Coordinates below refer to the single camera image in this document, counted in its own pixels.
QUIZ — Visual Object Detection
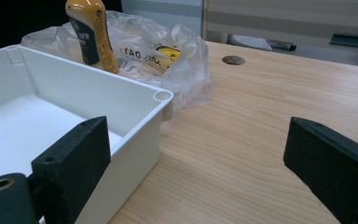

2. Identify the dark green tray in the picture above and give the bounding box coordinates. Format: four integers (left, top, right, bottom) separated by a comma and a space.
329, 32, 358, 50

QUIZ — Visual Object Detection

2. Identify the grey office chair base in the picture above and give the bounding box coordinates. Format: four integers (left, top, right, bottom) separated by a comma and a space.
227, 34, 297, 52

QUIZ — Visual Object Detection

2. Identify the yellow squeeze bottle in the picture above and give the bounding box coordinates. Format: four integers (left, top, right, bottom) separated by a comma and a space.
64, 0, 119, 75

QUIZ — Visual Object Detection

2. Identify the yellow packet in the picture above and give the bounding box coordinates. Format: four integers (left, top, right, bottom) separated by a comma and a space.
154, 45, 182, 70

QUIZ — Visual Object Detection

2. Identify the clear plastic bag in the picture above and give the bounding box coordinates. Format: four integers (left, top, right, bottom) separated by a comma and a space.
21, 10, 213, 110

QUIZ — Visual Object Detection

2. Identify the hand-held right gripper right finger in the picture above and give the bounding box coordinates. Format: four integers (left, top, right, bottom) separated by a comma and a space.
282, 117, 358, 224

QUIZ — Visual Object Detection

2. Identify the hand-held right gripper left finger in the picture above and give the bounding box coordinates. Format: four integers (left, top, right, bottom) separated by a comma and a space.
31, 116, 112, 224

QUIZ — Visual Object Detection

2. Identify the round grommet cover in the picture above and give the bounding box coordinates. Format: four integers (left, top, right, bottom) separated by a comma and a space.
221, 55, 246, 66

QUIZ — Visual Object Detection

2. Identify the white plastic bin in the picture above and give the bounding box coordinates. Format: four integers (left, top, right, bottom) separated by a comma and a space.
0, 44, 174, 224

